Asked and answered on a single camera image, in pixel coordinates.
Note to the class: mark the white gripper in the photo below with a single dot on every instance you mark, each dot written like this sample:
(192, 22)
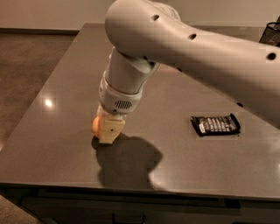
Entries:
(118, 101)

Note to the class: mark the orange fruit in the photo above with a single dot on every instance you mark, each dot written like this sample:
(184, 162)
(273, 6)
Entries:
(96, 128)

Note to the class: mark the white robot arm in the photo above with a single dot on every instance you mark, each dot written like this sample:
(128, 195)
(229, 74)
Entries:
(145, 35)

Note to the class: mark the black snack bar wrapper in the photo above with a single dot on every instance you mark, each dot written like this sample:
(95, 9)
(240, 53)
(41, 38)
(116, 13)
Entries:
(216, 125)

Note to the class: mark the black mesh basket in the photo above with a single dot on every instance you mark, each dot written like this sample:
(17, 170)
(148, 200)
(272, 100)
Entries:
(271, 34)

